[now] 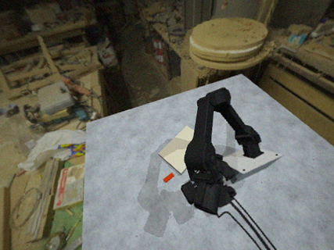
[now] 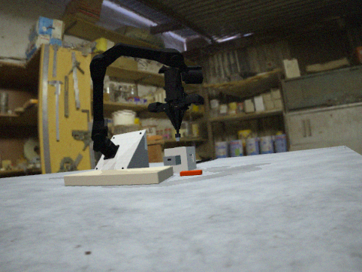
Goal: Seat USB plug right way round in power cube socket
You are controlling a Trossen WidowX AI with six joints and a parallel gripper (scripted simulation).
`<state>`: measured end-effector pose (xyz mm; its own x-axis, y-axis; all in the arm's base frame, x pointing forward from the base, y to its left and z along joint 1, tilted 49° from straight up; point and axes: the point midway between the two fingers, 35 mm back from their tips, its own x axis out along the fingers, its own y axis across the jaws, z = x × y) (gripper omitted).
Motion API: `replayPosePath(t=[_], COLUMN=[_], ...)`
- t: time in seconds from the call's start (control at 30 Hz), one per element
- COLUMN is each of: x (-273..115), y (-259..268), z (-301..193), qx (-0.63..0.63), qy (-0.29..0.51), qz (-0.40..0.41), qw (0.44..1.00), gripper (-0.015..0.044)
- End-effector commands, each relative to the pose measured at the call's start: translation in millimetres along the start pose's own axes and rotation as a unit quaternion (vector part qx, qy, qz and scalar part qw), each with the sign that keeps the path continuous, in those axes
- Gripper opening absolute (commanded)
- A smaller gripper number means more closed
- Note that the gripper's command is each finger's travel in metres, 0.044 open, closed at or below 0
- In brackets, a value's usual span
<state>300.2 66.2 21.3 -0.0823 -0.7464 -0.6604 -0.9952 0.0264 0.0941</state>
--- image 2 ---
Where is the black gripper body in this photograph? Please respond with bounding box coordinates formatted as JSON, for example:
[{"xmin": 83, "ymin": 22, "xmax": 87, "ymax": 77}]
[{"xmin": 148, "ymin": 82, "xmax": 205, "ymax": 113}]

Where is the beige flat tray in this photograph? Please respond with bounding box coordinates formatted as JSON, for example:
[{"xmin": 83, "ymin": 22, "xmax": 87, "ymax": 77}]
[{"xmin": 64, "ymin": 166, "xmax": 173, "ymax": 186}]

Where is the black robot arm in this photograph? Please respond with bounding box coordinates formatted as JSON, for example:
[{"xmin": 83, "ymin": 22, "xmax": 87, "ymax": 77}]
[{"xmin": 89, "ymin": 42, "xmax": 204, "ymax": 160}]

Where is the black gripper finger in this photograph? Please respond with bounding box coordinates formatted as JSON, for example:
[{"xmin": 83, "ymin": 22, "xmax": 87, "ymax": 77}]
[
  {"xmin": 161, "ymin": 108, "xmax": 177, "ymax": 129},
  {"xmin": 174, "ymin": 106, "xmax": 189, "ymax": 129}
]

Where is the orange-red flat bar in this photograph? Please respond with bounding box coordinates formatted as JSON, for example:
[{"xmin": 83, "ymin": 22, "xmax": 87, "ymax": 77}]
[{"xmin": 180, "ymin": 170, "xmax": 203, "ymax": 176}]

